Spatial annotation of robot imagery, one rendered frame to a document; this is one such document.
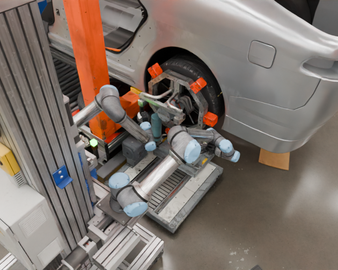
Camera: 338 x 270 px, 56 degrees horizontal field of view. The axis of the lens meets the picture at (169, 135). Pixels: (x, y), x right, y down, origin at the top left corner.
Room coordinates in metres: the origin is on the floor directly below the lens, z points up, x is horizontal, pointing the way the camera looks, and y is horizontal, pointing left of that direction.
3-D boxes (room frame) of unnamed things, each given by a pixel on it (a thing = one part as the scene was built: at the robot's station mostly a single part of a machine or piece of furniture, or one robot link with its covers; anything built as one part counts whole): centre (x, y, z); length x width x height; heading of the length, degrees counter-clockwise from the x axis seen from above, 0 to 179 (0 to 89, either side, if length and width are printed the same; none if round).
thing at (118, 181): (1.08, 0.27, 0.98); 0.13 x 0.12 x 0.14; 36
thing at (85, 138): (1.86, 0.73, 0.51); 0.20 x 0.14 x 0.13; 46
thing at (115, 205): (1.09, 0.27, 0.87); 0.15 x 0.15 x 0.10
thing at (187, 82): (2.02, -0.06, 0.85); 0.54 x 0.07 x 0.54; 54
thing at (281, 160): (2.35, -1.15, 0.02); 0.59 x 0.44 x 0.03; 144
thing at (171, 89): (1.98, 0.10, 1.03); 0.19 x 0.18 x 0.11; 144
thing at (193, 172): (2.16, -0.16, 0.13); 0.50 x 0.36 x 0.10; 54
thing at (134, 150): (2.12, 0.25, 0.26); 0.42 x 0.18 x 0.35; 144
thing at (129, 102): (2.29, 0.38, 0.69); 0.52 x 0.17 x 0.35; 144
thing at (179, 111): (1.86, -0.06, 1.03); 0.19 x 0.18 x 0.11; 144
